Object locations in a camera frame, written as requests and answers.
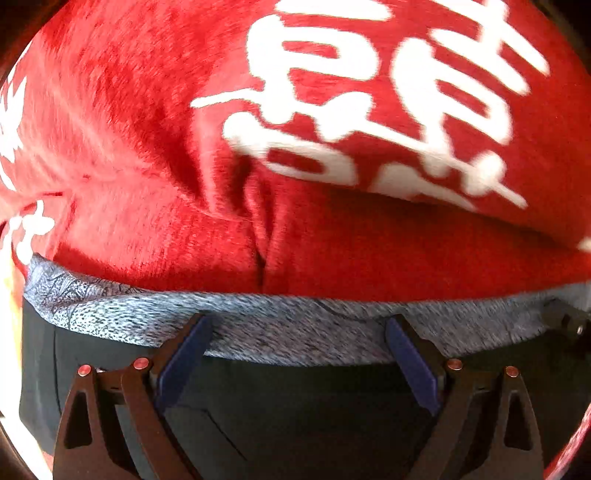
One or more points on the red printed sofa cover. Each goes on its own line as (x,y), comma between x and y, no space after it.
(184,138)

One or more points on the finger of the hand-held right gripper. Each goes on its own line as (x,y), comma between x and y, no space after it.
(570,318)

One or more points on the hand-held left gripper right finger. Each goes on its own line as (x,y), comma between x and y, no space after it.
(413,364)

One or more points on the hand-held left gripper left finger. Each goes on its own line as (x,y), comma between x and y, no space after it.
(182,364)

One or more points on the black pants with grey waistband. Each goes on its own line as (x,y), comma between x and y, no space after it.
(286,332)

